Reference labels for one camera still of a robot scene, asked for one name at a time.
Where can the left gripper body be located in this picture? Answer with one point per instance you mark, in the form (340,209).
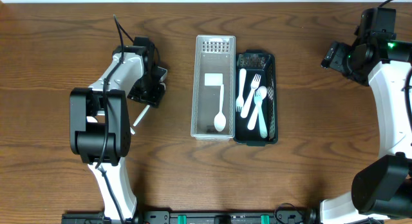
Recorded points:
(147,97)

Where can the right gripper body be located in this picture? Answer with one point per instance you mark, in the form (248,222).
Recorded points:
(332,56)

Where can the white spoon bowl down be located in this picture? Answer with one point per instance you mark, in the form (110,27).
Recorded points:
(219,119)

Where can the white fork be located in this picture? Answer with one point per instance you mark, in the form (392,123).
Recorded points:
(241,83)
(253,86)

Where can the pale green fork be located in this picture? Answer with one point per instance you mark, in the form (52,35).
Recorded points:
(262,117)

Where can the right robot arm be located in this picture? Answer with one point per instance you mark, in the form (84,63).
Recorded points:
(377,59)

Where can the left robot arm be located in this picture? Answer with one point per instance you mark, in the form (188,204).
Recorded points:
(100,130)

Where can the white sticker label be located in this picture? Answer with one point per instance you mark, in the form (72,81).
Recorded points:
(213,79)

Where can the clear plastic basket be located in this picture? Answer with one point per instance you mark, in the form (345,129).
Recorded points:
(214,54)

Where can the black plastic basket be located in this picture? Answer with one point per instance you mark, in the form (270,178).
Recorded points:
(263,63)

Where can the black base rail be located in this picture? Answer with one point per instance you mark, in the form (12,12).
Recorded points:
(283,214)

